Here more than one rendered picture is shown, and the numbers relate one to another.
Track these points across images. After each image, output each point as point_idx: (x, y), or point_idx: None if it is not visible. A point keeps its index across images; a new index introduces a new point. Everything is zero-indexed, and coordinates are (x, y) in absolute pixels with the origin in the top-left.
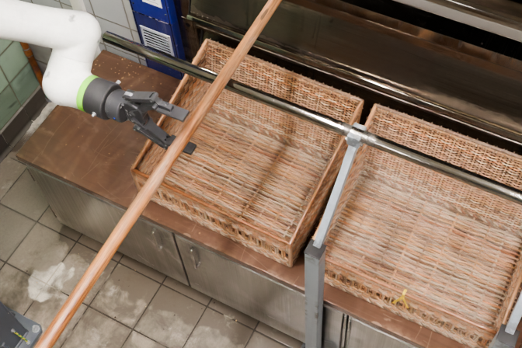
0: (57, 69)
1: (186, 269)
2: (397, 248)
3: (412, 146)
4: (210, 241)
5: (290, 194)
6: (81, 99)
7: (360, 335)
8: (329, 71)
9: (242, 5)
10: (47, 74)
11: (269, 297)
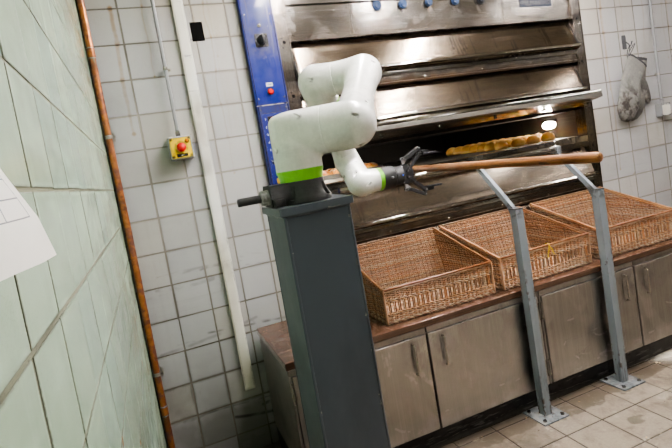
0: (359, 166)
1: (437, 390)
2: (512, 271)
3: (466, 237)
4: (451, 310)
5: (447, 288)
6: (383, 172)
7: (550, 315)
8: (414, 215)
9: (354, 210)
10: (356, 171)
11: (497, 343)
